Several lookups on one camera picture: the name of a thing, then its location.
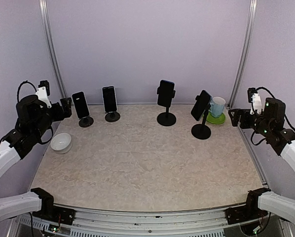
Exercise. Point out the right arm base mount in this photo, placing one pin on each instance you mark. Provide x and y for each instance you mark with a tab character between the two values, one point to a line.
241	214

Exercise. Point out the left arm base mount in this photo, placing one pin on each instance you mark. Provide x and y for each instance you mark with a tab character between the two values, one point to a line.
58	215

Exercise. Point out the white blue mug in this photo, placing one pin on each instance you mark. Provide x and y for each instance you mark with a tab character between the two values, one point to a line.
217	106

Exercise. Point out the white bowl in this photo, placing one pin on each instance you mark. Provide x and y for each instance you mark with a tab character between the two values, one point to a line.
61	143

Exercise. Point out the left aluminium frame post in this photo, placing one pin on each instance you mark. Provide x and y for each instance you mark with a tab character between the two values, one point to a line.
51	47

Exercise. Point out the green saucer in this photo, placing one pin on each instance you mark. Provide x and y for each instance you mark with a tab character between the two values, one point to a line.
213	120

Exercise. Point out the right aluminium frame post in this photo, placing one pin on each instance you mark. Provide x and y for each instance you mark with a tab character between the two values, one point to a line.
244	52

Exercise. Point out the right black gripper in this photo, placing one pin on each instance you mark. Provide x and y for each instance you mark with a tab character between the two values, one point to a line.
239	112

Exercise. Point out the phone with teal case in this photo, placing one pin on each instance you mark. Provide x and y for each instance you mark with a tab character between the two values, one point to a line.
202	101

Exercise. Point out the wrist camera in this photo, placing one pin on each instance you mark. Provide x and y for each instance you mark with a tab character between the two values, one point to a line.
255	101
43	91

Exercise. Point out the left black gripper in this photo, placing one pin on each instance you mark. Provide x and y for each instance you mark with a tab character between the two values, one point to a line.
59	115

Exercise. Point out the front aluminium rail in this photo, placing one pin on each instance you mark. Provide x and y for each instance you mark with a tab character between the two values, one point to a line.
196	223

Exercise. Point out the aluminium frame post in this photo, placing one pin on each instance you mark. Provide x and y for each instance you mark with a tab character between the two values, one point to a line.
244	52
51	47

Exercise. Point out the folding phone stand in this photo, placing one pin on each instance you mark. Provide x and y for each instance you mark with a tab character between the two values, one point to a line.
112	117
86	122

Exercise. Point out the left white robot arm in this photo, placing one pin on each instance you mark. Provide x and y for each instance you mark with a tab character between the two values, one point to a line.
36	114

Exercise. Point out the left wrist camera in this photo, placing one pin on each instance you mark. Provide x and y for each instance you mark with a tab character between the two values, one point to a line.
43	91

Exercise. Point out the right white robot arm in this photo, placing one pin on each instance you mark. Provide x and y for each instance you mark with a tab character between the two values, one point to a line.
268	121

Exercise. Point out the phone with lilac case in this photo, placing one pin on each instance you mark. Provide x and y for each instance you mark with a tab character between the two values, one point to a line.
80	105

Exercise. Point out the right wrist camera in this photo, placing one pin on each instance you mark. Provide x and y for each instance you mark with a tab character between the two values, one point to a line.
255	101

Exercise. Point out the phone with dark-blue case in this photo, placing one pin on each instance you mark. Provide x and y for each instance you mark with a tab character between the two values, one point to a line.
165	93

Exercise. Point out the phone with light-blue case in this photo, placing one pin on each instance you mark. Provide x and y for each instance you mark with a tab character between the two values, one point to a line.
109	99

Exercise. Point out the black clamp phone stand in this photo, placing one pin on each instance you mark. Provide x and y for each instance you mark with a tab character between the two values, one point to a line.
166	118

